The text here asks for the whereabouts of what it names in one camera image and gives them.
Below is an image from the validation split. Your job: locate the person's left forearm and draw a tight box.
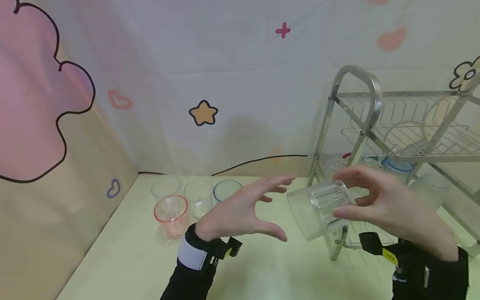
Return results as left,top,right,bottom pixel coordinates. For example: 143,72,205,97
160,257,218,300

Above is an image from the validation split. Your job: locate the red rimmed clear cup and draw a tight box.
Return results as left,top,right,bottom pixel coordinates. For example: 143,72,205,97
325,152,354,180

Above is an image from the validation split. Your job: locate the clear ribbed plastic cup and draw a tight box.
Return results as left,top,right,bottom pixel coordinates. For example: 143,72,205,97
286,180,358,242

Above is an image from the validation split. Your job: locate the pink rimmed clear cup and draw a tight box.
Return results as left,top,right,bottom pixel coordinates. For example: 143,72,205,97
153,195,189,239

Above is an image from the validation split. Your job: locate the black wrist band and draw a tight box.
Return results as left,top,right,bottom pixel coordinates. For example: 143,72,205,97
358,232,413,292
177,223,244,272

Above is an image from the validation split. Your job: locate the blue rimmed clear cup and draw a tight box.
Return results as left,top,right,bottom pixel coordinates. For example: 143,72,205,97
212,180,244,205
381,156,415,185

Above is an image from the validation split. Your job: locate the person's right hand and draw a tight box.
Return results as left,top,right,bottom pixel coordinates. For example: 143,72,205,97
332,165,460,263

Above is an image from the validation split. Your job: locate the metal dish rack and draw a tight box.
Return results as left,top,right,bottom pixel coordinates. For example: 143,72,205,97
307,65,480,262

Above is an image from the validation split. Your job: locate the person's left hand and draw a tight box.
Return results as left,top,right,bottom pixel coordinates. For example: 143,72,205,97
195,175,296,243

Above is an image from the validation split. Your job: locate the person's right forearm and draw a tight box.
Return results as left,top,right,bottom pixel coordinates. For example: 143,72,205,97
392,241,470,300

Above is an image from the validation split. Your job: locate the frosted plastic cup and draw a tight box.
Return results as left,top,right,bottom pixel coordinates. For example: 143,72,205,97
408,172,451,212

